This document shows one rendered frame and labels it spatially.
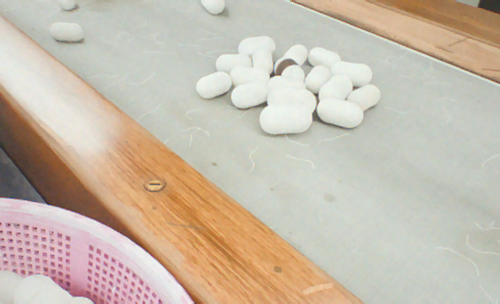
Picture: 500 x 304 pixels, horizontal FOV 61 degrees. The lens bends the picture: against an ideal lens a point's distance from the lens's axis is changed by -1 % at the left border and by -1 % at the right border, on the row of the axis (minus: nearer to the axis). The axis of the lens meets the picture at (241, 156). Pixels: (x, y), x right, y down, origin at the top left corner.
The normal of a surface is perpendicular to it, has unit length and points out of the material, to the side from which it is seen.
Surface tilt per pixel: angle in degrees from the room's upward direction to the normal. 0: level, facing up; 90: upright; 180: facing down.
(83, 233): 75
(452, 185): 0
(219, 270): 0
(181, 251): 0
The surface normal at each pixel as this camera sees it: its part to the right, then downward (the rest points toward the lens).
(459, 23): 0.05, -0.77
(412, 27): -0.48, -0.25
